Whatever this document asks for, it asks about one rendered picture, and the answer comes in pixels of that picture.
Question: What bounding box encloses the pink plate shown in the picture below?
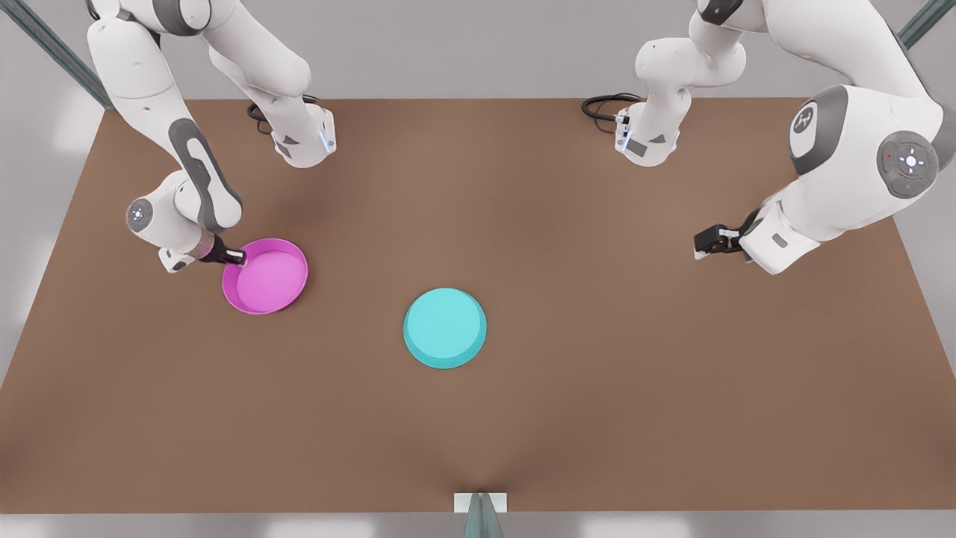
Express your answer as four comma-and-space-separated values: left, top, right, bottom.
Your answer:
222, 238, 309, 315

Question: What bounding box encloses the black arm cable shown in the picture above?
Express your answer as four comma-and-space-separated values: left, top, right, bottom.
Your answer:
247, 95, 322, 136
581, 93, 645, 135

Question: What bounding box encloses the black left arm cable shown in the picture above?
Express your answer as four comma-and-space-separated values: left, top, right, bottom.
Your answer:
581, 93, 645, 135

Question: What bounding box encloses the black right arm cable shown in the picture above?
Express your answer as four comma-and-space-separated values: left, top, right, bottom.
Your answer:
247, 95, 322, 136

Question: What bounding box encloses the silver frame post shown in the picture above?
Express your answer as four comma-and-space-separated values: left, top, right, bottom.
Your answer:
0, 0, 115, 111
896, 0, 956, 50
453, 491, 509, 538

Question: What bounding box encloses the blue plate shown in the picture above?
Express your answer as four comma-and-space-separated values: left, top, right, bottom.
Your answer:
403, 288, 488, 370

